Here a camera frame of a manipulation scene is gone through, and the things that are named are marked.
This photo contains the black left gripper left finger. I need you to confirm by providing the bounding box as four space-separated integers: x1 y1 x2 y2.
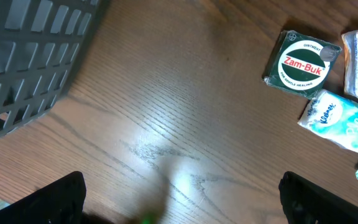
0 171 86 224

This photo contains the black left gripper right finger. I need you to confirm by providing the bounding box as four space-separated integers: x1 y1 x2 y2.
278 171 358 224

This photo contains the white teal Kleenex tissue pack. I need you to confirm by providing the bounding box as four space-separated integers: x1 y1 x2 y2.
298 90 358 153

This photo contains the grey plastic mesh basket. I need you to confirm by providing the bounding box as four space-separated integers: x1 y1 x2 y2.
0 0 109 138

